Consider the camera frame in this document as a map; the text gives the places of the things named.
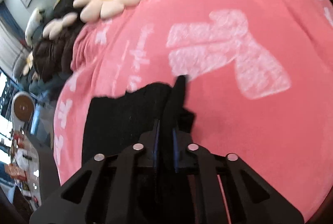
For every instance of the black garment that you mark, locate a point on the black garment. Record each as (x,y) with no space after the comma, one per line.
(112,124)

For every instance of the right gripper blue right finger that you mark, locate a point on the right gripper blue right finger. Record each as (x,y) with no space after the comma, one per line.
(175,151)

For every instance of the dark brown quilted jacket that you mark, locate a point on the dark brown quilted jacket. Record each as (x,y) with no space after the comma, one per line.
(51,57)

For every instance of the pink plush blanket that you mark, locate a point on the pink plush blanket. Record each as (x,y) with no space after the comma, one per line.
(260,83)

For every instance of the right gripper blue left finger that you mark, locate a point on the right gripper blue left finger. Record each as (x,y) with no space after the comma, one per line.
(156,141)

